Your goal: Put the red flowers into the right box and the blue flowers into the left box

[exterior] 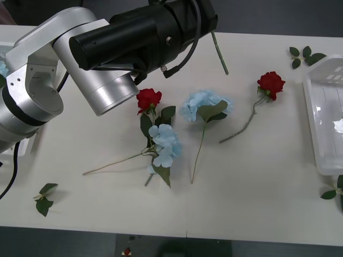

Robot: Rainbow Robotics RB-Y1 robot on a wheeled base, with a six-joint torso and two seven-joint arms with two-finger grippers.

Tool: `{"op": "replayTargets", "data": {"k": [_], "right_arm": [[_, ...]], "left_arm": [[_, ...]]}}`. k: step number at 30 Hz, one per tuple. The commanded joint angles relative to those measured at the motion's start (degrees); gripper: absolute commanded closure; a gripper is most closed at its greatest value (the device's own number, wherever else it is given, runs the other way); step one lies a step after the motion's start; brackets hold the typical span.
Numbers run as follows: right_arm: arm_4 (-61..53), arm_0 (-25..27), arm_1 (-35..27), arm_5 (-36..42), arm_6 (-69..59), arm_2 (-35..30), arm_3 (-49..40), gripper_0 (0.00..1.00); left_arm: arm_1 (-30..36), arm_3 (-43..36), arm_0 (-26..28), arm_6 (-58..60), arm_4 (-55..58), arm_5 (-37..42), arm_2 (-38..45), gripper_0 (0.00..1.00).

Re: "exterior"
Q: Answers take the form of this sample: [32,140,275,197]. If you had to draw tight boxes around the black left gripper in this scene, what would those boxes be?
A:
[188,0,219,41]

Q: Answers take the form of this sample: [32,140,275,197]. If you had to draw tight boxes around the flower with pale green stem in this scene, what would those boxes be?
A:
[210,30,230,76]

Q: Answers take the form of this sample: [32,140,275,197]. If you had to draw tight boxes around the pale blue flower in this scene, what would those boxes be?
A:
[0,61,9,88]
[82,124,183,188]
[183,89,234,185]

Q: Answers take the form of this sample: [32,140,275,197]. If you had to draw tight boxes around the red rose with bare stem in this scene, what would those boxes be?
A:
[219,71,286,145]

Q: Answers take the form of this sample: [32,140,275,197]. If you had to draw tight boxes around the red rose with dark leaves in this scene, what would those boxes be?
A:
[136,88,177,187]

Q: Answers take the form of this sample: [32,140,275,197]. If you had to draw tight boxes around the loose green leaf twig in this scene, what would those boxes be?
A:
[33,183,59,218]
[289,46,327,70]
[320,175,343,210]

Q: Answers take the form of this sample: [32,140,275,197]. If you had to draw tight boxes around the pale blue flower, long stem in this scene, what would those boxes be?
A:
[82,124,183,188]

